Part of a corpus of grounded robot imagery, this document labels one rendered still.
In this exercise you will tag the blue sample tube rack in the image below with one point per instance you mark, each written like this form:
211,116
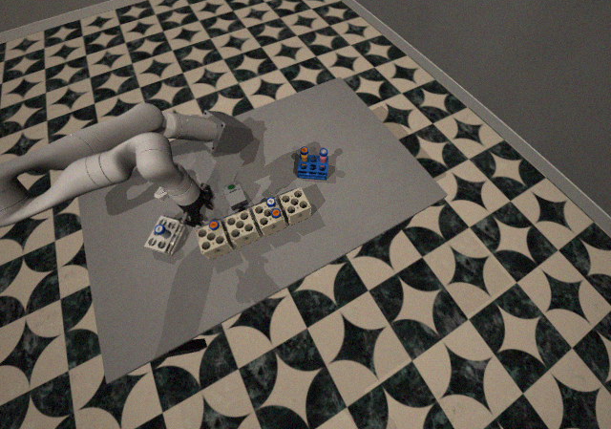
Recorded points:
312,170

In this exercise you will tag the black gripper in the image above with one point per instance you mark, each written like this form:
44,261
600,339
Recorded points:
187,209

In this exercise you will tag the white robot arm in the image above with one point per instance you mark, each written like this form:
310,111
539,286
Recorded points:
89,171

